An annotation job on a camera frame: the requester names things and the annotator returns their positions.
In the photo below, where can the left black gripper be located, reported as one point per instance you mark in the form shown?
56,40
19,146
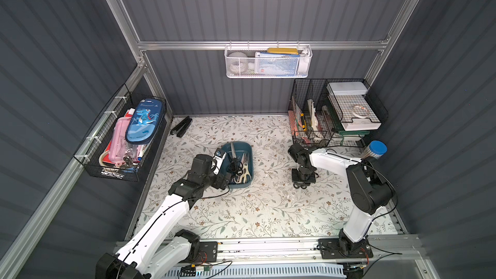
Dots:
226,168

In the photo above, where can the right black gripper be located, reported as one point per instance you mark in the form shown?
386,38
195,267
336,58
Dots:
303,176

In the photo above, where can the cream yellow kitchen scissors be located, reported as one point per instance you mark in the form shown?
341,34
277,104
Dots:
244,176

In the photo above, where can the medium black scissors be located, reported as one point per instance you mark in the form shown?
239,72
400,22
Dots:
235,166

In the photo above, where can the teal plastic storage box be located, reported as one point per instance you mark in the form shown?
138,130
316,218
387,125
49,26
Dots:
241,148

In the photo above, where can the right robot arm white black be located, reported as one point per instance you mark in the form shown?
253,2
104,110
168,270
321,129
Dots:
370,192

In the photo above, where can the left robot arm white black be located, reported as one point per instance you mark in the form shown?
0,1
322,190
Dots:
142,256

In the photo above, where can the white box on organizer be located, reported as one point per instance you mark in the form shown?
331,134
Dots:
356,88

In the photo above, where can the black stapler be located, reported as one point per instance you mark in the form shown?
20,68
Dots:
181,128

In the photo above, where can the blue lid pencil tube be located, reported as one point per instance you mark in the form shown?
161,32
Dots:
375,149

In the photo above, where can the grid pattern notebook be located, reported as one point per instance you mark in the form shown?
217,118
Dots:
342,106

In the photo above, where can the tape roll on notebook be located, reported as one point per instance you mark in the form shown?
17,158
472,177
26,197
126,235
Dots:
359,111

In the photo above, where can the blue dinosaur pencil case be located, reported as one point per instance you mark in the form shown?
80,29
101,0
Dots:
145,121

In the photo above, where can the pink pencil case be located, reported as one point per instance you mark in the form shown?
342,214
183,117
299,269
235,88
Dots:
118,147

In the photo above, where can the blue packet in basket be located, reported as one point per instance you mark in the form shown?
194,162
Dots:
276,64

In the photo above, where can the white tape roll in basket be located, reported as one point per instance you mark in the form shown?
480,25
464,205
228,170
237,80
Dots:
237,63

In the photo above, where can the black wire desk organizer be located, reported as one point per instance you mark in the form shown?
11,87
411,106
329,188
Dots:
313,121

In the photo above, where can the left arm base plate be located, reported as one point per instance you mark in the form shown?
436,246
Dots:
202,252

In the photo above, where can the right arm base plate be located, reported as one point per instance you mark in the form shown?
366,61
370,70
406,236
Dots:
339,248

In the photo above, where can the white wire wall basket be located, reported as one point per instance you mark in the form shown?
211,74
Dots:
305,53

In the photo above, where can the aluminium front rail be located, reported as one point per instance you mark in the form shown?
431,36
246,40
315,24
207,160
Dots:
291,248

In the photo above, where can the black wire side basket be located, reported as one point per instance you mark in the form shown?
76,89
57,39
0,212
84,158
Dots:
93,154

